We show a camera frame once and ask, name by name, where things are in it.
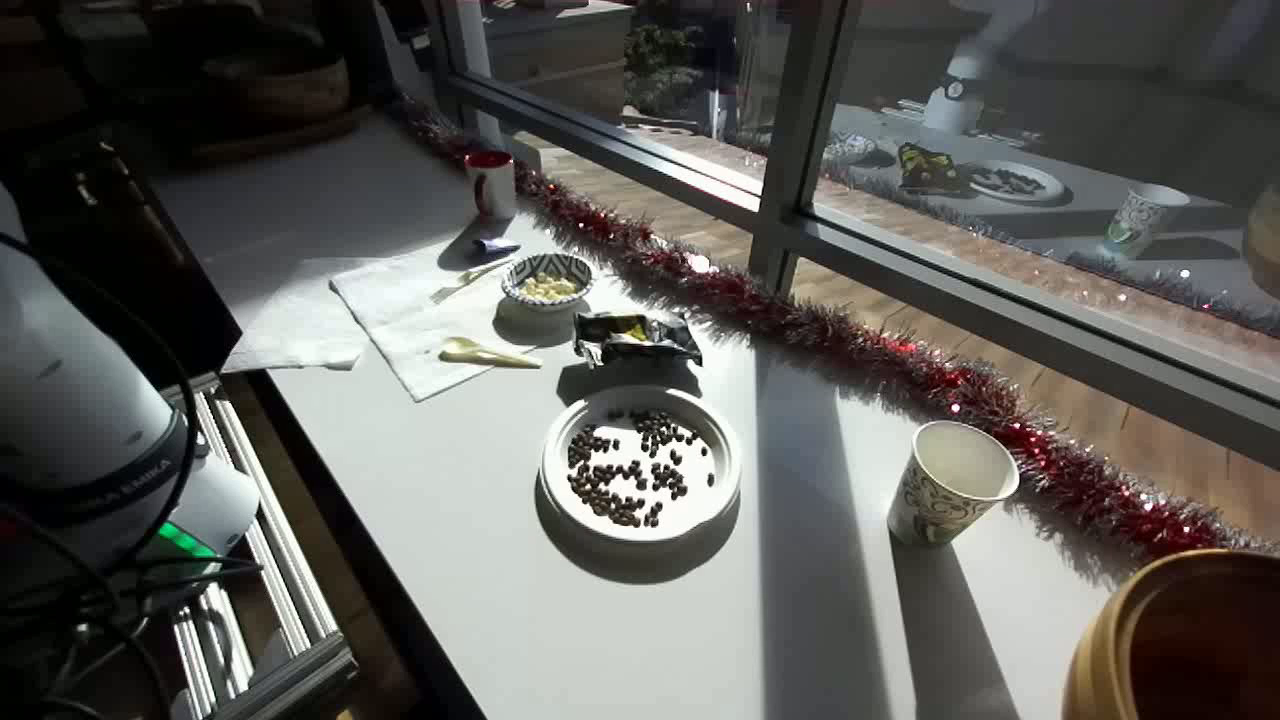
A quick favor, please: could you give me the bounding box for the small white food bowl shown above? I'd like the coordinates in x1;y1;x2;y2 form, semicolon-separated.
500;246;599;323

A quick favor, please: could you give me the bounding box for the large white paper towel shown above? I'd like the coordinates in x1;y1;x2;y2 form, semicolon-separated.
327;243;591;402

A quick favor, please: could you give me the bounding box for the white plate with beans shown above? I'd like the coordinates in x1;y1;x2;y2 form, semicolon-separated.
534;380;743;547

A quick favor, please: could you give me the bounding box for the black yellow snack bag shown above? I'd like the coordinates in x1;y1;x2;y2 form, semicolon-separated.
572;309;708;371

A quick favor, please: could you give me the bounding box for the cream plastic spoon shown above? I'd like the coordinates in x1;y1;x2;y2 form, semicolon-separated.
436;330;549;371

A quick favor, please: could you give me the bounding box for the white mug red interior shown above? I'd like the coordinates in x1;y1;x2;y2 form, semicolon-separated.
458;149;519;229

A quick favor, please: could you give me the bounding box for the red tinsel garland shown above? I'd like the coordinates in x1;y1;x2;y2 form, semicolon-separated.
393;104;1236;561

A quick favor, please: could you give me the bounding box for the green potted plant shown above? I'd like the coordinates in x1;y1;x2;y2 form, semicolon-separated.
618;3;743;121

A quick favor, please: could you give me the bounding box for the patterned paper cup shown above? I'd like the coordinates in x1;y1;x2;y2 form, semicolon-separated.
884;417;1025;553

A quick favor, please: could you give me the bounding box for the small white paper towel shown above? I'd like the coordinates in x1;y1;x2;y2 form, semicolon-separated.
217;273;373;377

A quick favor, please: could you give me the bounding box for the dark woven basket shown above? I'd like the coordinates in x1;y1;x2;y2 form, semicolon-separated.
163;11;358;144

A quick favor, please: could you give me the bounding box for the wooden bowl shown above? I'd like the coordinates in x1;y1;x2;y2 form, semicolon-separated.
1061;545;1280;720

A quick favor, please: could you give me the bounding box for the grey window frame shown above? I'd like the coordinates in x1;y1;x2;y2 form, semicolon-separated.
436;0;1280;470

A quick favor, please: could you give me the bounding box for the aluminium rail frame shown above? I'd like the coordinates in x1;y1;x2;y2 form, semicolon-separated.
163;371;363;720

